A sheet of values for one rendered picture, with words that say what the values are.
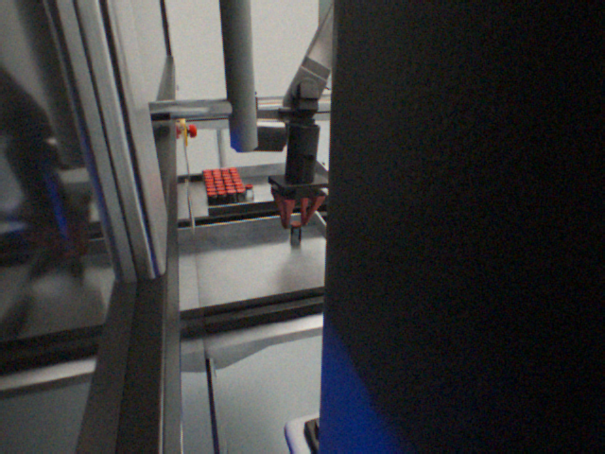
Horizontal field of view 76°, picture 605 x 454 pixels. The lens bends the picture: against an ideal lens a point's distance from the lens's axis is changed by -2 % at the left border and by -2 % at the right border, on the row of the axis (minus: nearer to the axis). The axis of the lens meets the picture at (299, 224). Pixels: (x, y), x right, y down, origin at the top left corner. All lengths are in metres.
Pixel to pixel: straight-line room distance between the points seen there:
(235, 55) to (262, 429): 1.38
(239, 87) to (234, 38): 0.04
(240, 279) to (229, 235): 0.16
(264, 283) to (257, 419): 0.96
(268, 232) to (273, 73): 1.77
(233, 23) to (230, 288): 0.45
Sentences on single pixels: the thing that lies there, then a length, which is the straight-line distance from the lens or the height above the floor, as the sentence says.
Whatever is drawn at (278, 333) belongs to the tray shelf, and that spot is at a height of 0.88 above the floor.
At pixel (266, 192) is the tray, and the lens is 1.04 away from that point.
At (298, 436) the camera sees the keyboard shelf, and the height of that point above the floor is 0.80.
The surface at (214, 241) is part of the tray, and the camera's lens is 0.83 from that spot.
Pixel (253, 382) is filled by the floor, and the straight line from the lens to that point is 1.70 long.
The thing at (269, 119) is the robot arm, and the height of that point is 1.13.
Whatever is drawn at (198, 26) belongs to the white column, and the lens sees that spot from 2.45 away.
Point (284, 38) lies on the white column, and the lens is 2.52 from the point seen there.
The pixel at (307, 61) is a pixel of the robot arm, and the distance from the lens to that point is 0.75.
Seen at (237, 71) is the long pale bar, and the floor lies 1.25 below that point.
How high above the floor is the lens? 1.29
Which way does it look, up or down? 28 degrees down
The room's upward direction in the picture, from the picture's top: straight up
